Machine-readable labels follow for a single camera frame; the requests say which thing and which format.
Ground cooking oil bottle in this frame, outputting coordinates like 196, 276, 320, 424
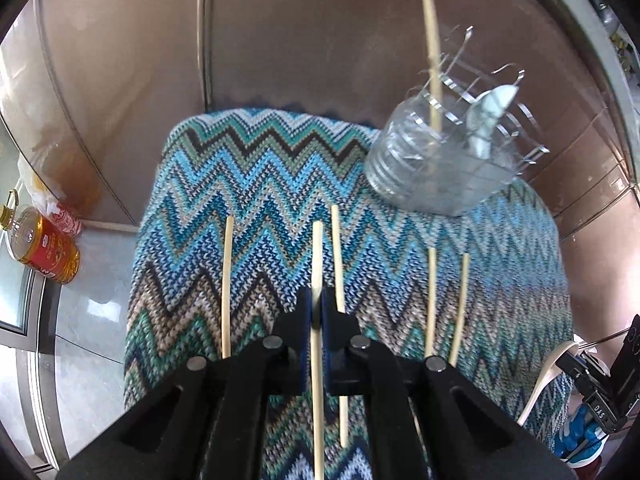
1, 188, 80, 284

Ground plastic bag on floor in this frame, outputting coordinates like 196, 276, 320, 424
17, 155, 82, 237

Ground white ceramic spoon in basket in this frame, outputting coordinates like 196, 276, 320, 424
465, 84, 518, 159

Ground wire utensil basket with liner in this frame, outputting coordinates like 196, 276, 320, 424
363, 26, 548, 217

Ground bamboo chopstick pair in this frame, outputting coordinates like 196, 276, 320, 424
425, 247, 437, 356
448, 252, 470, 366

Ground bamboo chopstick in basket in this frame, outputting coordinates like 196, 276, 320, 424
422, 0, 442, 132

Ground zigzag knitted cloth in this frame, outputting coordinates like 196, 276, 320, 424
125, 110, 573, 479

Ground right blue white gloved hand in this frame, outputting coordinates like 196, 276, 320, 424
554, 404, 608, 469

